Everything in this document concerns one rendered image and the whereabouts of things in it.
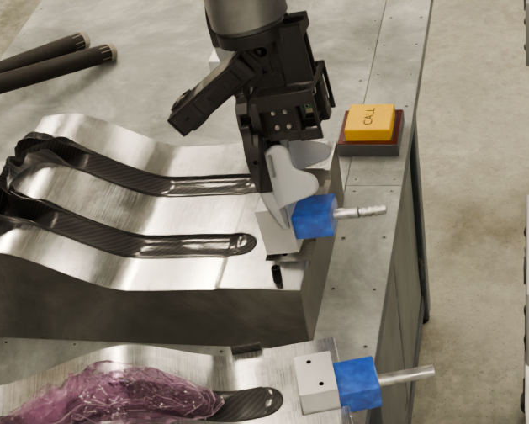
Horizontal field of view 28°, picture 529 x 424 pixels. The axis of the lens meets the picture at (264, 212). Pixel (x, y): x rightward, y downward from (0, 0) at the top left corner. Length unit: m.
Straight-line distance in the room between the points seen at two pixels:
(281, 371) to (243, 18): 0.35
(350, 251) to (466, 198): 1.35
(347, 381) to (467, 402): 1.13
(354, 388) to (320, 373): 0.03
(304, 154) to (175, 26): 0.71
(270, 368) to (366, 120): 0.45
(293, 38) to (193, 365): 0.34
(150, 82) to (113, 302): 0.56
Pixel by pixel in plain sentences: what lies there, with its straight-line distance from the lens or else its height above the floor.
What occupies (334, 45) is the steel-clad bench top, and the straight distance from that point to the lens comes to 1.64.
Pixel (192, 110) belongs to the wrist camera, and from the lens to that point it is 1.05.
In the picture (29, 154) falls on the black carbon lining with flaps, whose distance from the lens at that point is 1.27.
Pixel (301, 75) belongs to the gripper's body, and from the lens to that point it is 1.01.
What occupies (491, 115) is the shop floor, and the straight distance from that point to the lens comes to 2.86.
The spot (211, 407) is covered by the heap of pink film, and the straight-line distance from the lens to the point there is 1.03.
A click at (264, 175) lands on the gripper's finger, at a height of 1.01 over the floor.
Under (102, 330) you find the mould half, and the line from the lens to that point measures 1.20.
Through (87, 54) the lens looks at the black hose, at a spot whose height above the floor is 0.84.
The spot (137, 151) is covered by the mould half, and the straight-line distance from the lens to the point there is 1.31.
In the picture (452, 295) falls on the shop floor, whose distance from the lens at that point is 2.34.
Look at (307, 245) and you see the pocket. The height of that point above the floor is 0.87.
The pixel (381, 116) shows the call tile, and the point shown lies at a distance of 1.40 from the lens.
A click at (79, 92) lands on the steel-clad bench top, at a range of 1.66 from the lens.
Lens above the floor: 1.63
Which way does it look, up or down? 38 degrees down
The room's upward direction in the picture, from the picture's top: 11 degrees counter-clockwise
